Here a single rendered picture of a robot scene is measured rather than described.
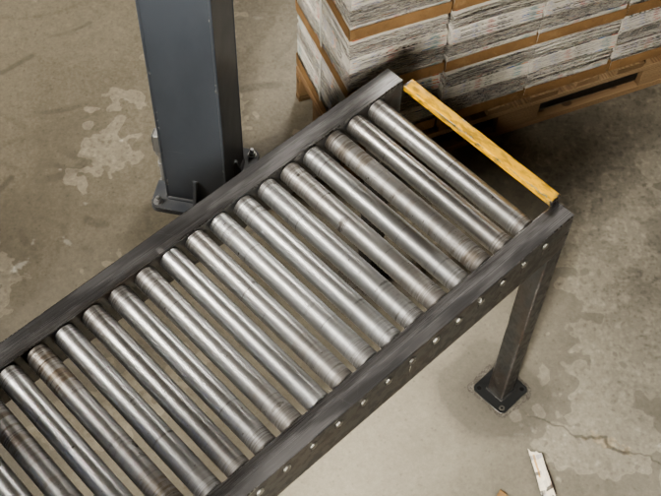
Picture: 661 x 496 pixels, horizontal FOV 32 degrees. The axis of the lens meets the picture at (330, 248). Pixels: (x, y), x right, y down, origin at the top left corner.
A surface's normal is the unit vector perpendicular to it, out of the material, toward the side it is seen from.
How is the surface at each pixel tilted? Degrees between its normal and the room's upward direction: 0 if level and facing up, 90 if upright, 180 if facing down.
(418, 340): 0
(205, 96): 90
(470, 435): 0
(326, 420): 0
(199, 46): 90
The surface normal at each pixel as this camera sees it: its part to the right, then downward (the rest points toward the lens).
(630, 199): 0.02, -0.55
